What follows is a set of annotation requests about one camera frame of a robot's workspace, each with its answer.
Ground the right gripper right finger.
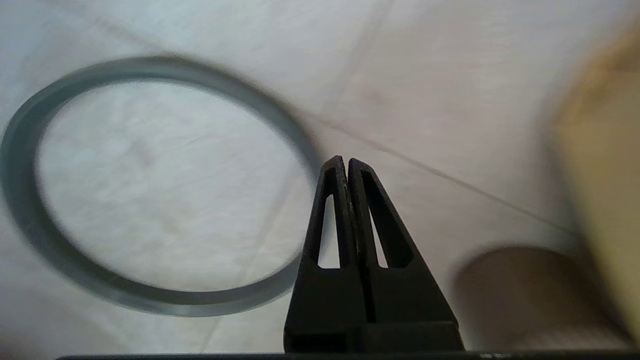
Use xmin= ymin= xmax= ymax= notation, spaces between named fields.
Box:
xmin=348 ymin=158 xmax=465 ymax=351

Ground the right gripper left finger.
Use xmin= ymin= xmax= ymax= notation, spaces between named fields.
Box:
xmin=284 ymin=155 xmax=369 ymax=353

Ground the grey bin rim ring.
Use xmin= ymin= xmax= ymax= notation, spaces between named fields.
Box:
xmin=0 ymin=54 xmax=325 ymax=318

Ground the yellow fabric tote bag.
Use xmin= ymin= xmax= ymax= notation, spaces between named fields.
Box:
xmin=550 ymin=20 xmax=640 ymax=346

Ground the grey ribbed round seat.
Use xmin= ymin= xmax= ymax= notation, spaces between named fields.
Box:
xmin=454 ymin=245 xmax=633 ymax=351

